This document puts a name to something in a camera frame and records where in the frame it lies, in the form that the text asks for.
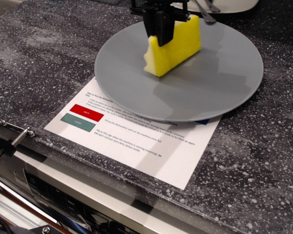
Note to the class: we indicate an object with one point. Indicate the metal spoon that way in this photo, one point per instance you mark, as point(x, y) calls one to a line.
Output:
point(206, 16)

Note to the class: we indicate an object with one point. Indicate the stainless steel dishwasher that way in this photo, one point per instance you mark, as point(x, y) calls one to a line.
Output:
point(86, 200)

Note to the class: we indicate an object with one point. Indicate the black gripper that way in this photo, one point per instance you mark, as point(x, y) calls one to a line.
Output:
point(159, 17)

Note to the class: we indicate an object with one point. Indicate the white plate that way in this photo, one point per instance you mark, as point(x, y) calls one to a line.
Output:
point(225, 6)

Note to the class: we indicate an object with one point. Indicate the black metal clamp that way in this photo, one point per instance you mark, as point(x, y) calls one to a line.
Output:
point(8, 147)

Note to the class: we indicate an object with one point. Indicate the metal fork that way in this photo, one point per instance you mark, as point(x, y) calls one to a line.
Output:
point(212, 7)

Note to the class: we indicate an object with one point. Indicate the grey round plate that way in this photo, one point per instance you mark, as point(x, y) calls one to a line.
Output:
point(224, 74)

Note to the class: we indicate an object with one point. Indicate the aluminium rail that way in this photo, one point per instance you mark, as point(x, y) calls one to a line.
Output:
point(20, 212)

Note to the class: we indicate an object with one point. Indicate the laminated dishwasher instruction sheet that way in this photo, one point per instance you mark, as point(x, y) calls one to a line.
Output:
point(166, 151)

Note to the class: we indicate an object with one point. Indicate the yellow sponge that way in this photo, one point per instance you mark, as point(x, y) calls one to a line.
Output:
point(185, 43)

